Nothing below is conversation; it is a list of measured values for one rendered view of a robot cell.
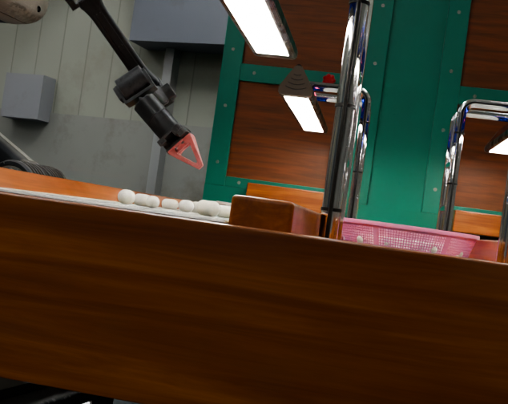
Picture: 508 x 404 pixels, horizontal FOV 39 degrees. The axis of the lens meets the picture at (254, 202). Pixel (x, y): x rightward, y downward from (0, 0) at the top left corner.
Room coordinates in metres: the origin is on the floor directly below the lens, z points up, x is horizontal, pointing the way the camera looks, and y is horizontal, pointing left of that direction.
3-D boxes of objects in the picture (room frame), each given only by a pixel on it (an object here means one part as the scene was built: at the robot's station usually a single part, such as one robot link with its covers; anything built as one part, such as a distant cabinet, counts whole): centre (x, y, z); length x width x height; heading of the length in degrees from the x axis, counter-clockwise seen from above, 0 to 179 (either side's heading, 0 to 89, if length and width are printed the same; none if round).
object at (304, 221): (1.50, -0.15, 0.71); 1.81 x 0.06 x 0.11; 171
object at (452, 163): (1.86, -0.58, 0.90); 0.20 x 0.19 x 0.45; 171
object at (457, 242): (1.36, -0.30, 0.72); 0.27 x 0.27 x 0.10
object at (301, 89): (1.95, -0.11, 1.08); 0.62 x 0.08 x 0.07; 171
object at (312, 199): (2.39, -0.12, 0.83); 0.30 x 0.06 x 0.07; 81
